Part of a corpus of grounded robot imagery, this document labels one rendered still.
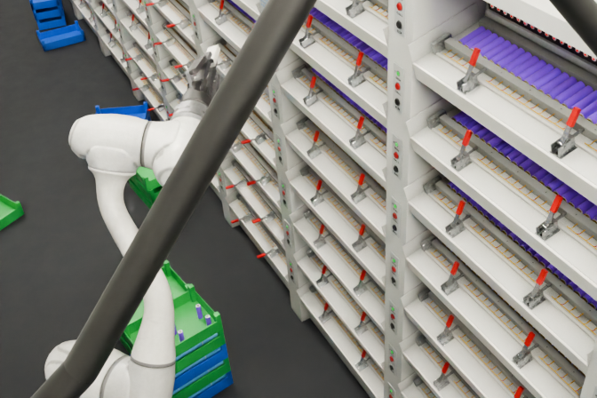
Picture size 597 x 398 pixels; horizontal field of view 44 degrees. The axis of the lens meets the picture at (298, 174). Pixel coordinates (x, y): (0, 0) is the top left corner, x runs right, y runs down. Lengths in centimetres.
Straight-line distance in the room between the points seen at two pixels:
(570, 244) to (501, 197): 18
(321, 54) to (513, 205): 79
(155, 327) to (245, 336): 148
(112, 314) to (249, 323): 266
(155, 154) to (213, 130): 112
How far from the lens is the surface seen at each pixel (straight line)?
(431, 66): 164
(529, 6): 133
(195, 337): 267
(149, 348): 167
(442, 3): 165
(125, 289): 49
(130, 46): 452
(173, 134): 156
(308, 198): 253
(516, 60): 158
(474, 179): 164
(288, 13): 43
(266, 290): 327
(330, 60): 207
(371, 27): 180
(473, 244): 177
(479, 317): 189
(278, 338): 309
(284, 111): 244
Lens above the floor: 237
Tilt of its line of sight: 38 degrees down
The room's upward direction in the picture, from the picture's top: 5 degrees counter-clockwise
